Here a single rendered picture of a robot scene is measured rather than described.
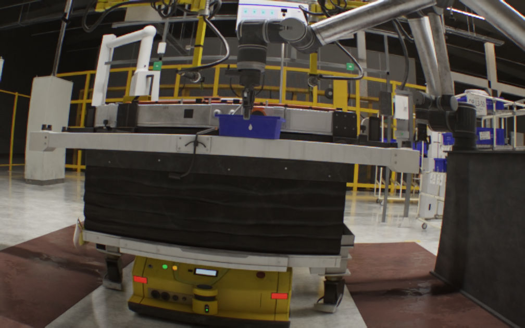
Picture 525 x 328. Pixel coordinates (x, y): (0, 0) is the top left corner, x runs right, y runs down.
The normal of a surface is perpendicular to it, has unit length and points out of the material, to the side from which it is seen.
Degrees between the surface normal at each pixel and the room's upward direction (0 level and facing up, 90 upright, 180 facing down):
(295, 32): 90
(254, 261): 90
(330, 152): 90
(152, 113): 90
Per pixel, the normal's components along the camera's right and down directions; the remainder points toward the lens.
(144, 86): 0.38, 0.05
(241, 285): 0.03, -0.82
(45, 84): -0.04, 0.03
